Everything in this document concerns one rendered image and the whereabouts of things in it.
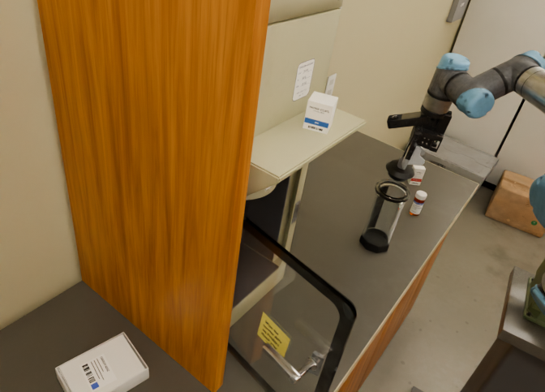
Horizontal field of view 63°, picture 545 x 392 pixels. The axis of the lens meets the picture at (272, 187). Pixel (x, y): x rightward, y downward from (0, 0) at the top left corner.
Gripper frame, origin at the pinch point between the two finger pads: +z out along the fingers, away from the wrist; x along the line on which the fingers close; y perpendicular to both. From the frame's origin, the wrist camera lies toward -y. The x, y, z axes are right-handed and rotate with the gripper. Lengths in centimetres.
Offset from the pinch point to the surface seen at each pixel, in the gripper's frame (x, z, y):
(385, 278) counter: -23.5, 27.4, 5.8
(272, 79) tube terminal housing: -50, -41, -33
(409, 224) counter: 7.9, 29.6, 12.0
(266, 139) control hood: -54, -31, -32
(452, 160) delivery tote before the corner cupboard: 185, 103, 58
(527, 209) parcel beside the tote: 166, 113, 116
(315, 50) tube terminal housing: -38, -43, -29
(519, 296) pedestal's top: -13, 26, 47
